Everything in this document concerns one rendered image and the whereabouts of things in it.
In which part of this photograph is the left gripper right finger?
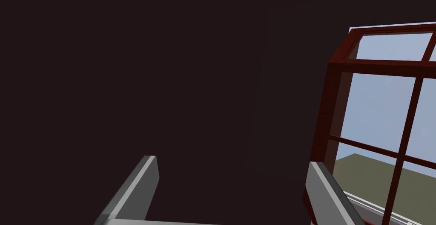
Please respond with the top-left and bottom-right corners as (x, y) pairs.
(304, 161), (366, 225)

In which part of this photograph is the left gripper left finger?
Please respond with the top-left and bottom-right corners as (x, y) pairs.
(93, 155), (160, 225)

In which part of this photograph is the red framed window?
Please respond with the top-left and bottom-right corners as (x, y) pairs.
(303, 22), (436, 225)

